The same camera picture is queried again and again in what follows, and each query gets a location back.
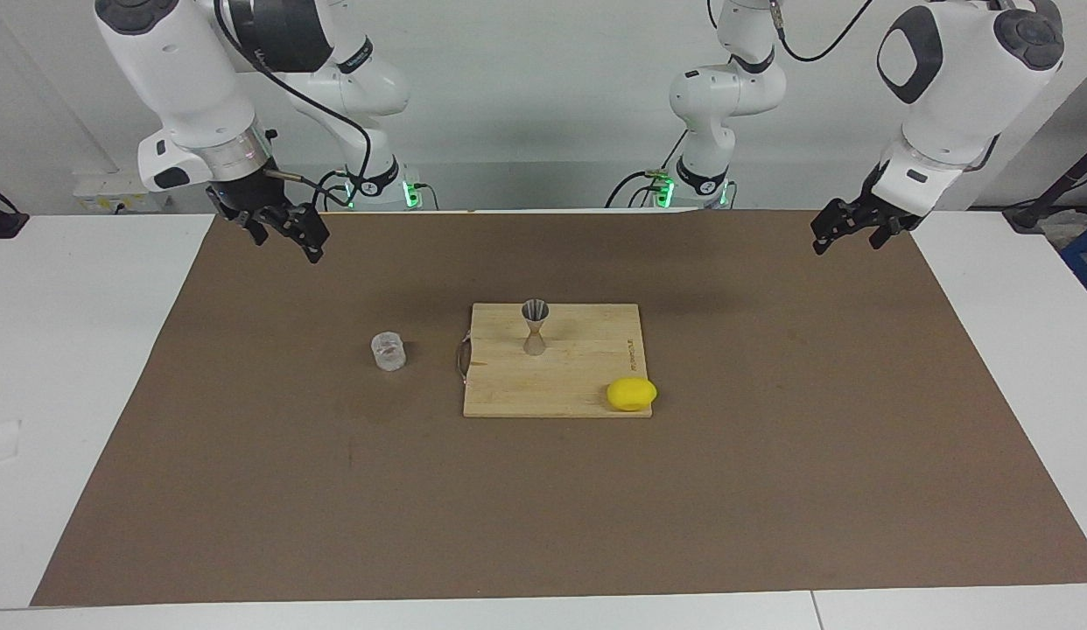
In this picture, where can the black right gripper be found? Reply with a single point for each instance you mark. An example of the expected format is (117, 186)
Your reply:
(246, 197)

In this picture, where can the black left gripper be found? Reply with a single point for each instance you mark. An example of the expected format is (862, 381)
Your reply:
(885, 212)

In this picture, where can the clear glass cup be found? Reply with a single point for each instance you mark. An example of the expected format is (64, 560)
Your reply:
(389, 352)

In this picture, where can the metal jigger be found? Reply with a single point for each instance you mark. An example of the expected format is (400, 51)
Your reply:
(535, 311)

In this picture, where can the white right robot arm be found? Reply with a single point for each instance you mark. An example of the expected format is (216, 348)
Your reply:
(180, 70)

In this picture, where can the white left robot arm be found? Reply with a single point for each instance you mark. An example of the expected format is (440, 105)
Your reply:
(955, 96)

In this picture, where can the white power strip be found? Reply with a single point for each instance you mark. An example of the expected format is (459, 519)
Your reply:
(110, 188)

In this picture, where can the black stand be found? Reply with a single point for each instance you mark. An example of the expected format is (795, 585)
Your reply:
(1055, 194)

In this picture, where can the brown table mat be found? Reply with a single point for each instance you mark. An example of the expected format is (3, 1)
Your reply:
(246, 481)

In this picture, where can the black clamp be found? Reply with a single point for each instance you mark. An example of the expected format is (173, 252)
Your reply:
(1, 223)

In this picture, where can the yellow lemon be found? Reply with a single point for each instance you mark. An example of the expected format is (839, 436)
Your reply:
(631, 395)

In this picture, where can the wooden cutting board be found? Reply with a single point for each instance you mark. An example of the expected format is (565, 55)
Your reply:
(543, 385)

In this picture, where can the white paper label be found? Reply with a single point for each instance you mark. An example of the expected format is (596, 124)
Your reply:
(1, 442)

